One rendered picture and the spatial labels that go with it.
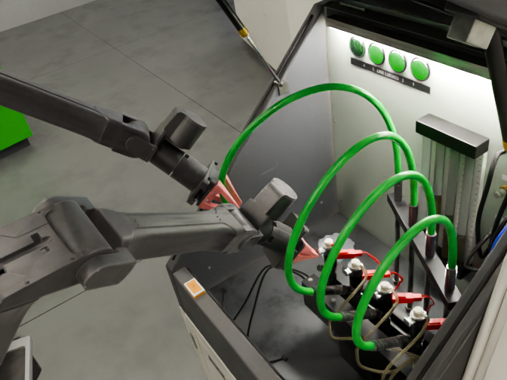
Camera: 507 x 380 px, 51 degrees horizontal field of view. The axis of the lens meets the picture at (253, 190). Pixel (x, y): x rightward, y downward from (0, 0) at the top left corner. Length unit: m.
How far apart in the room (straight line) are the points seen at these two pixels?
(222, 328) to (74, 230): 0.66
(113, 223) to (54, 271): 0.10
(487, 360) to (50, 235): 0.67
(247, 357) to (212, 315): 0.14
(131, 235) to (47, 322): 2.16
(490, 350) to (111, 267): 0.59
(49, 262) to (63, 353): 2.06
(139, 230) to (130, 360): 1.82
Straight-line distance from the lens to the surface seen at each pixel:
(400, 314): 1.13
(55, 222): 0.61
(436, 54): 1.05
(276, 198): 0.93
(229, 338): 1.18
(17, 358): 1.21
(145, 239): 0.67
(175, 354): 2.40
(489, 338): 0.92
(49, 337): 2.72
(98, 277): 0.60
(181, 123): 1.02
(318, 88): 0.99
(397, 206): 1.20
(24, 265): 0.58
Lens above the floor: 1.87
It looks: 37 degrees down
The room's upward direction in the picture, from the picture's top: 11 degrees counter-clockwise
